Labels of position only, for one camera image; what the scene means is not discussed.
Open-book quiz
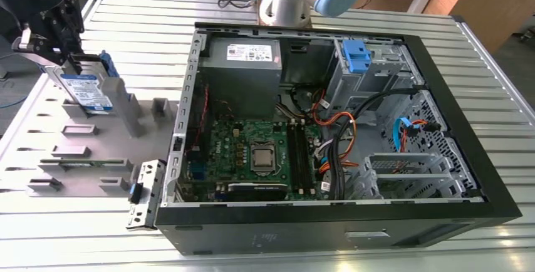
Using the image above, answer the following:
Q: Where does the metal disk bay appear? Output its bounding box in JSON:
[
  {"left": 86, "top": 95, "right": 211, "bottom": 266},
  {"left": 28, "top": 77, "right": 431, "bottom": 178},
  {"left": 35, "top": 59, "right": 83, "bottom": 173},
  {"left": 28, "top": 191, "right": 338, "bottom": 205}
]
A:
[{"left": 359, "top": 152, "right": 478, "bottom": 201}]

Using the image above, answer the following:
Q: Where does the black open PC case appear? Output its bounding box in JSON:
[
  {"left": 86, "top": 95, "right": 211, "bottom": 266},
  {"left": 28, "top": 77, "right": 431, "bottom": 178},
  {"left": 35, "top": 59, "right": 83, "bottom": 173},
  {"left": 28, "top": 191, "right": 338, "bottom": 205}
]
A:
[{"left": 154, "top": 21, "right": 523, "bottom": 257}]

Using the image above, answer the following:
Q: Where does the orange red wire bundle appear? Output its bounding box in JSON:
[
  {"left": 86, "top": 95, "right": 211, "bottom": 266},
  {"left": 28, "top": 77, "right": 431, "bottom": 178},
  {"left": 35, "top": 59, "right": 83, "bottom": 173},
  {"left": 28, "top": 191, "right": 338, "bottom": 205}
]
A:
[{"left": 313, "top": 90, "right": 361, "bottom": 175}]

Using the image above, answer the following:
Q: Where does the black RAM slot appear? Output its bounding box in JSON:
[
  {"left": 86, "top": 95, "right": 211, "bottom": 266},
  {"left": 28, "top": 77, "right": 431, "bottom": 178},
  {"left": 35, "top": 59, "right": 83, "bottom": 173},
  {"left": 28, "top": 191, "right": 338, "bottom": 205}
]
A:
[
  {"left": 287, "top": 120, "right": 306, "bottom": 193},
  {"left": 296, "top": 120, "right": 315, "bottom": 193}
]

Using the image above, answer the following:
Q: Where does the black graphics card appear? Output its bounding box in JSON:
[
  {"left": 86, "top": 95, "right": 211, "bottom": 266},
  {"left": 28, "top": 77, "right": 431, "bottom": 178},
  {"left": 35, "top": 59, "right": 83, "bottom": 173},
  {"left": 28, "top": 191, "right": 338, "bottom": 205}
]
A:
[{"left": 216, "top": 181, "right": 290, "bottom": 202}]

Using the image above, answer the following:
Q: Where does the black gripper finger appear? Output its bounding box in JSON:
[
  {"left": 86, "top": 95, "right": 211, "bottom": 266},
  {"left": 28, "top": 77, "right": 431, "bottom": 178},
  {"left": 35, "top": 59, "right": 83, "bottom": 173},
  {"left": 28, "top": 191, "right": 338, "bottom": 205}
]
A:
[
  {"left": 11, "top": 29, "right": 68, "bottom": 66},
  {"left": 39, "top": 0, "right": 102, "bottom": 75}
]

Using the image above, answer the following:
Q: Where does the grey power supply unit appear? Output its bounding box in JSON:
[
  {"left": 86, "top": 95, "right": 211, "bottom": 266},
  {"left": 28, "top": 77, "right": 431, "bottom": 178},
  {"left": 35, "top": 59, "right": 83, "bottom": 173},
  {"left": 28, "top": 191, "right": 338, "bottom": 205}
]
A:
[{"left": 199, "top": 37, "right": 282, "bottom": 119}]

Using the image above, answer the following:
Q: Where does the thick black cable bundle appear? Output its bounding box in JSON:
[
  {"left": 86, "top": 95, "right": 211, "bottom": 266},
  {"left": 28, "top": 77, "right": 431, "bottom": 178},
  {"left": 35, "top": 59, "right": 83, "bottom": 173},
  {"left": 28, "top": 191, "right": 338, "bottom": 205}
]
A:
[{"left": 329, "top": 88, "right": 422, "bottom": 199}]

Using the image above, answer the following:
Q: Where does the green RAM stick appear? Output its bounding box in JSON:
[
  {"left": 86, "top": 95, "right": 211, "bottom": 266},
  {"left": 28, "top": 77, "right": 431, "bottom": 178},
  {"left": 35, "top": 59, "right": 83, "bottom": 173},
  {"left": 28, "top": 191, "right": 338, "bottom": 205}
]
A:
[{"left": 60, "top": 159, "right": 108, "bottom": 168}]

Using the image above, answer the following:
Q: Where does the blue plastic drive latch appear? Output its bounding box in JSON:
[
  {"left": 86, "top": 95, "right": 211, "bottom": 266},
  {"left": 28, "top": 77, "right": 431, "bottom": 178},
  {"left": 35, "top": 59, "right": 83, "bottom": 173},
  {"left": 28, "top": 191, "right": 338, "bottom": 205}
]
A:
[{"left": 342, "top": 39, "right": 373, "bottom": 74}]

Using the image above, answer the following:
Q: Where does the green motherboard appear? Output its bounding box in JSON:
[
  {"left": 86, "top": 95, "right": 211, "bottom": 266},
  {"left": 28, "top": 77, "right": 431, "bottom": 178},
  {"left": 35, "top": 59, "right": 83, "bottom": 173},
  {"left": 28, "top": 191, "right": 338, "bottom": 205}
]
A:
[{"left": 183, "top": 118, "right": 331, "bottom": 202}]

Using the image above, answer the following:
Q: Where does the hard disk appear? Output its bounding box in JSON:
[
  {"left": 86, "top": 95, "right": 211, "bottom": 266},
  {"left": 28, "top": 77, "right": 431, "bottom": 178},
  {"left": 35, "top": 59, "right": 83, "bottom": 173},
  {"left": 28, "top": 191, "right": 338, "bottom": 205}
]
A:
[{"left": 44, "top": 51, "right": 122, "bottom": 118}]

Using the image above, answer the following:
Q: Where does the blue data wire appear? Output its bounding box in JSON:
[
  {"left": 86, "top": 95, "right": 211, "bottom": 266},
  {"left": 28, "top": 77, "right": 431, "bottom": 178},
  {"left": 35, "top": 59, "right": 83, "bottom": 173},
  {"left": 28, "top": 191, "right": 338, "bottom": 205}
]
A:
[{"left": 393, "top": 115, "right": 415, "bottom": 154}]

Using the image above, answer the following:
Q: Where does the CPU socket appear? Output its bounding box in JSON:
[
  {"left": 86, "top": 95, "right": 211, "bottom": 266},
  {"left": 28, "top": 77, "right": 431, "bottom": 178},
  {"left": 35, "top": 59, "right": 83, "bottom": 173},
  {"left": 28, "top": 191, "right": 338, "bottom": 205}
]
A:
[{"left": 247, "top": 141, "right": 284, "bottom": 178}]

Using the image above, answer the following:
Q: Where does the grey parts rack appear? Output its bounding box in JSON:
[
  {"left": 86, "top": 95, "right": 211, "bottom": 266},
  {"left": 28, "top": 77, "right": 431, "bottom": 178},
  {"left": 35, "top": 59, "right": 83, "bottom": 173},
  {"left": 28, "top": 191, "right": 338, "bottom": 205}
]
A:
[{"left": 26, "top": 76, "right": 180, "bottom": 198}]

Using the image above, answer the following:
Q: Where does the metal optical drive cage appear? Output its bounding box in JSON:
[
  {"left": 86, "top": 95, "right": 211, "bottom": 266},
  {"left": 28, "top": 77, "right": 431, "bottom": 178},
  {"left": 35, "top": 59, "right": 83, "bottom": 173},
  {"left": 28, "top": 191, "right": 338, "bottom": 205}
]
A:
[{"left": 326, "top": 35, "right": 423, "bottom": 125}]

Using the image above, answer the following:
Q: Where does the wooden cabinet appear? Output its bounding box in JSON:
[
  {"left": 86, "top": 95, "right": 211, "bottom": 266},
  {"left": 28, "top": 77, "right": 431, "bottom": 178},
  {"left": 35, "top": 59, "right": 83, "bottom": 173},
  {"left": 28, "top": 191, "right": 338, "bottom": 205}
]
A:
[{"left": 422, "top": 0, "right": 535, "bottom": 53}]

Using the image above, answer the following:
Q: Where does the silver CPU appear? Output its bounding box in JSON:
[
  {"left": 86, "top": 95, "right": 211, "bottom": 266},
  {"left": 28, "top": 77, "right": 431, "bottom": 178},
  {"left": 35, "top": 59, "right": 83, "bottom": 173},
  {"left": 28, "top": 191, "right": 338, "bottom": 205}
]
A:
[{"left": 252, "top": 149, "right": 276, "bottom": 170}]

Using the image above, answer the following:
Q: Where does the thin red wire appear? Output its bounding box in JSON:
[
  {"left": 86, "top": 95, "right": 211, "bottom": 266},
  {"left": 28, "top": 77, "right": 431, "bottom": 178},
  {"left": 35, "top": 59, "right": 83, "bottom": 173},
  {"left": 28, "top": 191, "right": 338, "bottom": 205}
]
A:
[{"left": 194, "top": 83, "right": 210, "bottom": 152}]

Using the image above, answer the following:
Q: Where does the metal card retention bracket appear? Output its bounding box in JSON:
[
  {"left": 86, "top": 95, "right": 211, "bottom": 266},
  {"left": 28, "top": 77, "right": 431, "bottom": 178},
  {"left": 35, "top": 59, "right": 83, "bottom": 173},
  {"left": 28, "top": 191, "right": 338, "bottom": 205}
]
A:
[{"left": 124, "top": 159, "right": 168, "bottom": 231}]

